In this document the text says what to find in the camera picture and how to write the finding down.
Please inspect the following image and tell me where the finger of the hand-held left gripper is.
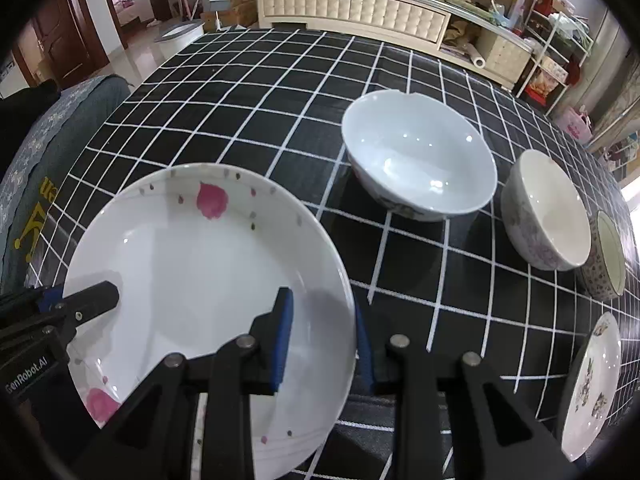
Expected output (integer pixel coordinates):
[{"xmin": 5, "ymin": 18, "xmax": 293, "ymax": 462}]
[
  {"xmin": 0, "ymin": 281, "xmax": 121, "ymax": 356},
  {"xmin": 0, "ymin": 285, "xmax": 66, "ymax": 317}
]

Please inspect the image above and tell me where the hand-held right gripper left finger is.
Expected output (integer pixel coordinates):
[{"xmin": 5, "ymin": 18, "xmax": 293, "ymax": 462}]
[{"xmin": 75, "ymin": 287, "xmax": 294, "ymax": 480}]

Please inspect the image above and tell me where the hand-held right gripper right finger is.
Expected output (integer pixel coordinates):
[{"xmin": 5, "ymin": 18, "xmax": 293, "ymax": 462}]
[{"xmin": 356, "ymin": 305, "xmax": 576, "ymax": 480}]

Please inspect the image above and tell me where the white plate with pink petals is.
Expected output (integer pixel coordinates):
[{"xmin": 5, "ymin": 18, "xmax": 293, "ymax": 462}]
[{"xmin": 64, "ymin": 162, "xmax": 357, "ymax": 480}]

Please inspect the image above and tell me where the large white bowl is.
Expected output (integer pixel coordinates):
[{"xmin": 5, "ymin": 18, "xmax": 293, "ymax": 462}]
[{"xmin": 341, "ymin": 89, "xmax": 498, "ymax": 222}]

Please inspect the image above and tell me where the white plate with brown flowers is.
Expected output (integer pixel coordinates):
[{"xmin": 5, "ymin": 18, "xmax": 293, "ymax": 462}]
[{"xmin": 560, "ymin": 311, "xmax": 622, "ymax": 462}]

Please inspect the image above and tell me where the cream bowl with purple flowers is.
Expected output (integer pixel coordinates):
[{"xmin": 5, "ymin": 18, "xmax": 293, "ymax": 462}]
[{"xmin": 501, "ymin": 150, "xmax": 592, "ymax": 272}]

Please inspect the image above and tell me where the small blue patterned bowl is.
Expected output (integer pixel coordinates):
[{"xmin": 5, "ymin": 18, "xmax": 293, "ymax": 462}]
[{"xmin": 580, "ymin": 210, "xmax": 627, "ymax": 302}]

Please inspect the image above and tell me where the blue patterned sofa cover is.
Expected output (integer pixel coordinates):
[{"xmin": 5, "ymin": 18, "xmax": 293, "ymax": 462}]
[{"xmin": 0, "ymin": 75, "xmax": 132, "ymax": 291}]

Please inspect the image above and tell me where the black cloth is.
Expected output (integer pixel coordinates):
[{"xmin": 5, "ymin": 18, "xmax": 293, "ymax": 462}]
[{"xmin": 0, "ymin": 80, "xmax": 62, "ymax": 161}]

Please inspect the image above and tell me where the black white checked tablecloth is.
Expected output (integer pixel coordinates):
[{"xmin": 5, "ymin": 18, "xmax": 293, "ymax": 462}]
[{"xmin": 20, "ymin": 27, "xmax": 640, "ymax": 480}]

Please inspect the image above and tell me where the brown wooden door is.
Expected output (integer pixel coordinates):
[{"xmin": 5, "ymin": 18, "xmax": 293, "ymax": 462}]
[{"xmin": 12, "ymin": 0, "xmax": 111, "ymax": 91}]

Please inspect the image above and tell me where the grey round stool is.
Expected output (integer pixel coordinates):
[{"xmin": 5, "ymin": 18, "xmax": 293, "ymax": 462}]
[{"xmin": 155, "ymin": 19, "xmax": 206, "ymax": 56}]

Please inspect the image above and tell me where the pink bag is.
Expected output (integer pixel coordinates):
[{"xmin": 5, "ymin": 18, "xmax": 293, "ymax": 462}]
[{"xmin": 555, "ymin": 105, "xmax": 593, "ymax": 146}]

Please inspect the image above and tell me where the cardboard box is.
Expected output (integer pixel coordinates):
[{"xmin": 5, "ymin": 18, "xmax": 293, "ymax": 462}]
[{"xmin": 200, "ymin": 0, "xmax": 258, "ymax": 31}]

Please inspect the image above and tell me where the cream tufted cabinet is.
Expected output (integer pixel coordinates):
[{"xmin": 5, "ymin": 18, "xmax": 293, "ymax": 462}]
[{"xmin": 256, "ymin": 0, "xmax": 531, "ymax": 86}]

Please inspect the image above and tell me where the white wire rack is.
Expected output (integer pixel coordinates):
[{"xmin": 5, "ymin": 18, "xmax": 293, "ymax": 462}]
[{"xmin": 515, "ymin": 0, "xmax": 596, "ymax": 116}]

